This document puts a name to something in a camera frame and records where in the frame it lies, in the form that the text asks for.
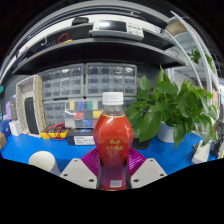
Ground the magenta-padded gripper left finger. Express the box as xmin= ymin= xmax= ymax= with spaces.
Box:
xmin=59 ymin=147 xmax=103 ymax=190

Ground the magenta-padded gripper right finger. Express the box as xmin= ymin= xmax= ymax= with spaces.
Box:
xmin=125 ymin=147 xmax=168 ymax=190

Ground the red drink bottle white cap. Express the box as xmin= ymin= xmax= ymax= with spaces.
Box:
xmin=92 ymin=91 xmax=135 ymax=192

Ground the plain black box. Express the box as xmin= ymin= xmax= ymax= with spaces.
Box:
xmin=131 ymin=138 xmax=153 ymax=150

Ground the black box with white label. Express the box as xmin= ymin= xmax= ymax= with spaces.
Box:
xmin=66 ymin=128 xmax=96 ymax=146

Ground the yellow multimeter with red leads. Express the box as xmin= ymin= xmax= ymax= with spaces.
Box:
xmin=39 ymin=122 xmax=70 ymax=140

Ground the drawer cabinet with coloured parts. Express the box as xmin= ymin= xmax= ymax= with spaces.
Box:
xmin=64 ymin=97 xmax=138 ymax=129

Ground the green plant in white pot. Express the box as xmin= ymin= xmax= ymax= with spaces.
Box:
xmin=124 ymin=64 xmax=219 ymax=150

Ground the black rounded pouch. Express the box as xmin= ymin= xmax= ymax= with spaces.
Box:
xmin=23 ymin=96 xmax=40 ymax=135

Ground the blue box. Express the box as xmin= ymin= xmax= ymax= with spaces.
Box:
xmin=0 ymin=119 xmax=12 ymax=139

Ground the dark grey upright box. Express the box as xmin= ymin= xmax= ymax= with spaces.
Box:
xmin=9 ymin=94 xmax=18 ymax=121

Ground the beige perforated board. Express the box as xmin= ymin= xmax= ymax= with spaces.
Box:
xmin=15 ymin=74 xmax=48 ymax=138

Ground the black overhead shelf unit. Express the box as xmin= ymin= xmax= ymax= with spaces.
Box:
xmin=0 ymin=13 xmax=188 ymax=76

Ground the white shelf unit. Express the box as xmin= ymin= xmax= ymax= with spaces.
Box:
xmin=163 ymin=9 xmax=224 ymax=134

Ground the white mug with gold handle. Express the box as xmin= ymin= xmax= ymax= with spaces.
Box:
xmin=28 ymin=150 xmax=62 ymax=177

